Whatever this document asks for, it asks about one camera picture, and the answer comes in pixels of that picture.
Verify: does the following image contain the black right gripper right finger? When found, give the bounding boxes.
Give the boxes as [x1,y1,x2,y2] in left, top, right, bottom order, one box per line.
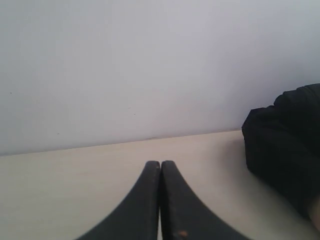
[159,160,246,240]

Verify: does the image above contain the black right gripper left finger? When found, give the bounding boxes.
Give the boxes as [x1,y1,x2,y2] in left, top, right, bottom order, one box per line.
[79,161,160,240]

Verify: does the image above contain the black sleeved forearm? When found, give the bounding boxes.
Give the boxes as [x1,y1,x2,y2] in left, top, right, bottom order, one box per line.
[241,83,320,220]

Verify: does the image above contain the person's open hand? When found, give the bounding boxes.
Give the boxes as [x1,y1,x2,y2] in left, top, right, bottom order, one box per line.
[308,195,320,230]

